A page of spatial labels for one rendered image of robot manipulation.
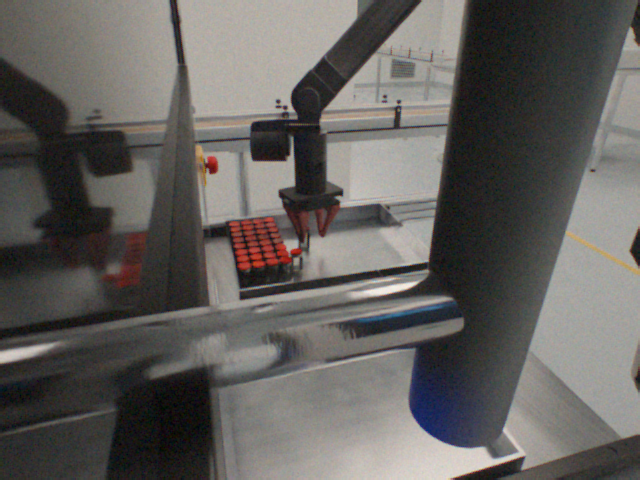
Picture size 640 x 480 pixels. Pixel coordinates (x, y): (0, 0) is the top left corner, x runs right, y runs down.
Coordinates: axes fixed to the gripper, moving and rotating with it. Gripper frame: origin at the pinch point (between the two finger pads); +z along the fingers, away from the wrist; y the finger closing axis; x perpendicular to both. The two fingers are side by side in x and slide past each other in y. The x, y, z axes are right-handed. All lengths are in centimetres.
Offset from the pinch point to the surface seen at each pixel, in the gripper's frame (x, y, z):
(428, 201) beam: -67, -102, 38
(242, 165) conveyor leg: -89, -20, 13
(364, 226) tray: -3.4, -15.0, 3.3
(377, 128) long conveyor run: -72, -72, 2
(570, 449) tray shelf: 50, -2, 4
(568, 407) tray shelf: 46.7, -7.2, 4.3
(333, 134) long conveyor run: -76, -54, 3
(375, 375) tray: 31.4, 9.1, 3.8
